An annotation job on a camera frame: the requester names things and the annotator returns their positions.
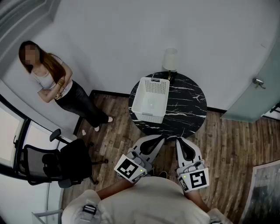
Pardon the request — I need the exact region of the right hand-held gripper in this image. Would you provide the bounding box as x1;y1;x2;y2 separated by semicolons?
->
175;138;210;193

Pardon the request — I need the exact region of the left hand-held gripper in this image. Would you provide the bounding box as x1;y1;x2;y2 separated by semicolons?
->
114;135;166;183

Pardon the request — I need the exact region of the white perforated plastic basket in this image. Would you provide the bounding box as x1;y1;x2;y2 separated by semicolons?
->
131;76;171;124

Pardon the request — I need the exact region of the person's left forearm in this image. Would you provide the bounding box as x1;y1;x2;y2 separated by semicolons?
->
95;180;134;200

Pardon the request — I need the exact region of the person's right forearm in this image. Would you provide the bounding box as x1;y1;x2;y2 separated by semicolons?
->
185;189;211;213

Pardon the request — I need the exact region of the person's white shirt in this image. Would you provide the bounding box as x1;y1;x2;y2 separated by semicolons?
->
61;176;235;224

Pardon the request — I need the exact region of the black mesh office chair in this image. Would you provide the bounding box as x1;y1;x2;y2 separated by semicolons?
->
16;128;109;189

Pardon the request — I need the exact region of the grey framed picture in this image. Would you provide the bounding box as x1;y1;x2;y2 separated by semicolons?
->
239;160;280;224

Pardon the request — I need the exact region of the frosted glass door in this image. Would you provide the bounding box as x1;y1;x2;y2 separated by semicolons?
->
220;42;280;123

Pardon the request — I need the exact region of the white table lamp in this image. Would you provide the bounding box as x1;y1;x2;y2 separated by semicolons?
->
161;48;179;83

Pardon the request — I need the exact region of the black framed window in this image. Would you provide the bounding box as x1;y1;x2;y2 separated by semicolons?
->
0;94;32;177

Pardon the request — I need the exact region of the black strap buckle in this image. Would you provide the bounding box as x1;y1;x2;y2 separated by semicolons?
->
82;204;97;216

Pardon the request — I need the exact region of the metal door handle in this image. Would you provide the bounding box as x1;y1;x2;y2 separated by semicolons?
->
252;77;266;90

